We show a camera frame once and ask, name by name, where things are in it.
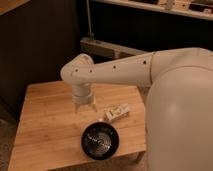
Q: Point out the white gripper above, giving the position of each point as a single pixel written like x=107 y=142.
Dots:
x=83 y=95

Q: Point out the small clear plastic bottle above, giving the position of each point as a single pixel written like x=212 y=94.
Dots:
x=115 y=113

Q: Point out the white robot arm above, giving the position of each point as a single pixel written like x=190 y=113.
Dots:
x=179 y=104

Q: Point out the black ceramic bowl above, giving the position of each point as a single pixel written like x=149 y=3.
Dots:
x=100 y=141

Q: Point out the wooden table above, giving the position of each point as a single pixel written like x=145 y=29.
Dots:
x=50 y=128

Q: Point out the grey concrete block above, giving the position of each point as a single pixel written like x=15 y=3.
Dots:
x=105 y=49

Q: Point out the metal pole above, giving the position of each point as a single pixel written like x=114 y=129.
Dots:
x=90 y=32

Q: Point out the white shelf with items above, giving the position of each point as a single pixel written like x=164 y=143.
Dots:
x=199 y=9

